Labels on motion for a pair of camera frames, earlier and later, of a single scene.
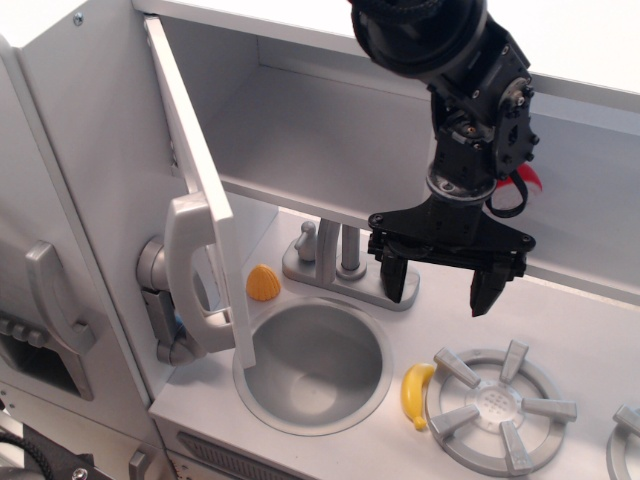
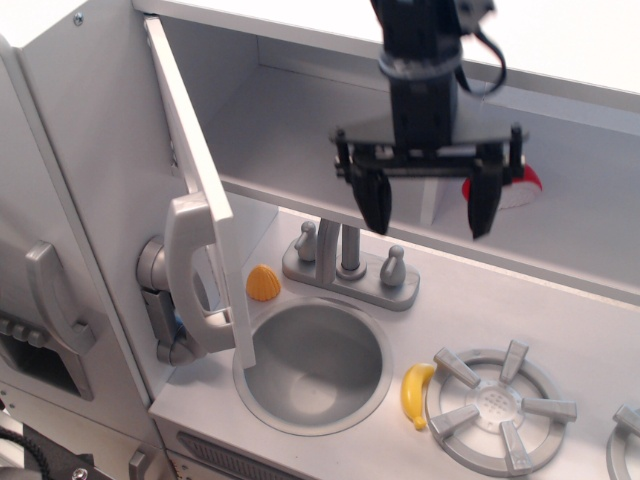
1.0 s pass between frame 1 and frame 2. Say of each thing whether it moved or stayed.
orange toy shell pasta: stayed
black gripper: moved
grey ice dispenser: stayed
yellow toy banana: stayed
